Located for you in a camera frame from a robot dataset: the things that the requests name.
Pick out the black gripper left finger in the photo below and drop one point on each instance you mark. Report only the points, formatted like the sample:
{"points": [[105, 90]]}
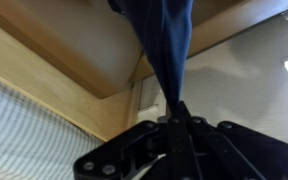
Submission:
{"points": [[127, 150]]}

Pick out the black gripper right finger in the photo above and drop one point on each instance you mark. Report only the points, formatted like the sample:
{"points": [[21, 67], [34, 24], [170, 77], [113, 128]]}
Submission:
{"points": [[244, 153]]}

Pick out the black item of clothing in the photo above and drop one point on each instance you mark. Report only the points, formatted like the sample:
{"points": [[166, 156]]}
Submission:
{"points": [[164, 50]]}

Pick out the white mesh roller blind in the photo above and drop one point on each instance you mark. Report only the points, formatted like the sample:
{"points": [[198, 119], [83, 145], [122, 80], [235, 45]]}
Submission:
{"points": [[27, 140]]}

